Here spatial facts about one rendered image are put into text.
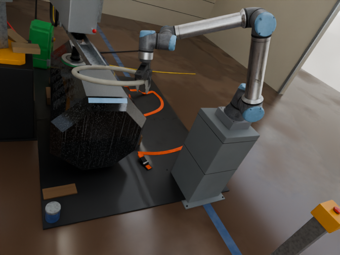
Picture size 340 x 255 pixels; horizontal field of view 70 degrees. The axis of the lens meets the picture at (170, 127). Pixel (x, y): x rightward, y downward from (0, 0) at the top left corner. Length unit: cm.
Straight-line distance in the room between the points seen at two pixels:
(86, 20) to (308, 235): 202
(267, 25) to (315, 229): 112
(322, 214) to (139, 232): 131
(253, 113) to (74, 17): 148
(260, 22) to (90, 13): 124
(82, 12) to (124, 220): 165
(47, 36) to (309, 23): 513
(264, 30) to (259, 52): 14
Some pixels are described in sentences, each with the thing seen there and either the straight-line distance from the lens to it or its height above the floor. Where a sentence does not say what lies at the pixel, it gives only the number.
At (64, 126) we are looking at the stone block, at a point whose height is 58.
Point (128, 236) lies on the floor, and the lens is 210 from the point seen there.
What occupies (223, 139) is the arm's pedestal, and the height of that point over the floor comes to 82.
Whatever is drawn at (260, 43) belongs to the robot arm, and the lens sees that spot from 160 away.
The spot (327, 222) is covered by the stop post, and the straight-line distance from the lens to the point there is 147.
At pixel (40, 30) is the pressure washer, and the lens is 378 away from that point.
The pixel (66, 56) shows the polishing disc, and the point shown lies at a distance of 233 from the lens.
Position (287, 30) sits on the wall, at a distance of 664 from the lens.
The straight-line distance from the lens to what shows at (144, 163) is 254.
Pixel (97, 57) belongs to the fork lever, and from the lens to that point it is 200.
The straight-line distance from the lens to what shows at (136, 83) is 150.
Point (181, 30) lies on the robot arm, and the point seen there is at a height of 145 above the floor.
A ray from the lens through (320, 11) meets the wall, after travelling 634.
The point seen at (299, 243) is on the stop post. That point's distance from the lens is 162.
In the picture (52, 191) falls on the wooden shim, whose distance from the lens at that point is 223.
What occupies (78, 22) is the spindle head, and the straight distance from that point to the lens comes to 210.
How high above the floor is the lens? 181
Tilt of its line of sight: 34 degrees down
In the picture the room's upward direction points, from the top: 22 degrees clockwise
